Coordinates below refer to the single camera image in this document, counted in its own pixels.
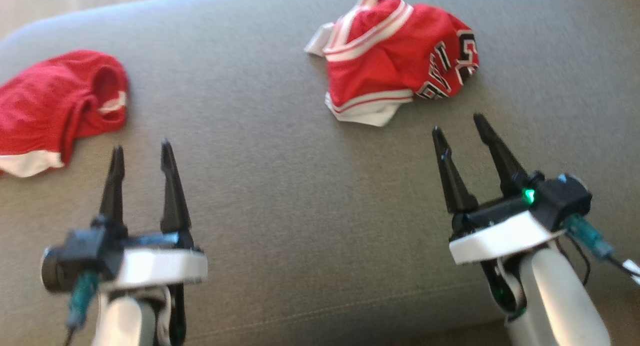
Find white label on right cable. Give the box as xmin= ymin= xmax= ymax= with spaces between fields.
xmin=622 ymin=258 xmax=640 ymax=286

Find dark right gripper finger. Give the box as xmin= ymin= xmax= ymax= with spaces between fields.
xmin=473 ymin=113 xmax=531 ymax=198
xmin=432 ymin=126 xmax=480 ymax=215

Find large grey sofa seat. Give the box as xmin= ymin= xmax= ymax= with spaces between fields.
xmin=0 ymin=0 xmax=640 ymax=344

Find red jersey with black lettering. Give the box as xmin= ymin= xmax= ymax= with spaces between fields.
xmin=304 ymin=0 xmax=481 ymax=127

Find right camera cable teal plug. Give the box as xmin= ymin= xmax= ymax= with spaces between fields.
xmin=564 ymin=213 xmax=640 ymax=286

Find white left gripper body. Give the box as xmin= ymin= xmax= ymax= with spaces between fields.
xmin=99 ymin=231 xmax=209 ymax=291

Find camera cable teal plug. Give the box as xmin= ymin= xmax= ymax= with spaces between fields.
xmin=564 ymin=213 xmax=640 ymax=286
xmin=64 ymin=271 xmax=101 ymax=346

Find red knit garment white trim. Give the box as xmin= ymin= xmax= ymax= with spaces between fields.
xmin=0 ymin=49 xmax=130 ymax=178

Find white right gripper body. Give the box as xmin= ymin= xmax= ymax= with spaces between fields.
xmin=448 ymin=195 xmax=567 ymax=265

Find left camera cable teal plug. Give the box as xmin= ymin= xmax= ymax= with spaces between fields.
xmin=64 ymin=271 xmax=101 ymax=346

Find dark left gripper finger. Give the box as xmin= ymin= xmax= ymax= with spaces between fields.
xmin=159 ymin=139 xmax=193 ymax=233
xmin=98 ymin=145 xmax=126 ymax=224

